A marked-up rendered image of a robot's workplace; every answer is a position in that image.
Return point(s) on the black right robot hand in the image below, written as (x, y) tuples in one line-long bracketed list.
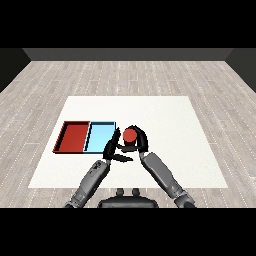
[(141, 141)]

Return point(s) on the dark grey robot body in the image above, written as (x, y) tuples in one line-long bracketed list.
[(128, 200)]

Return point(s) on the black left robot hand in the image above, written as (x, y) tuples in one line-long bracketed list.
[(110, 149)]

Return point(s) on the small red can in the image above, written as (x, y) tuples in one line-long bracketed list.
[(129, 135)]

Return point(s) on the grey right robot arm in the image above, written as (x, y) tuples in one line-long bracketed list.
[(165, 178)]

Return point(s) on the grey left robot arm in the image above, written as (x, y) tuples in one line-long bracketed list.
[(88, 185)]

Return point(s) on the red shallow open box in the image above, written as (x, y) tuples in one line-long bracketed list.
[(74, 137)]

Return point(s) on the light blue shallow open box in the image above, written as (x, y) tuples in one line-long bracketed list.
[(100, 136)]

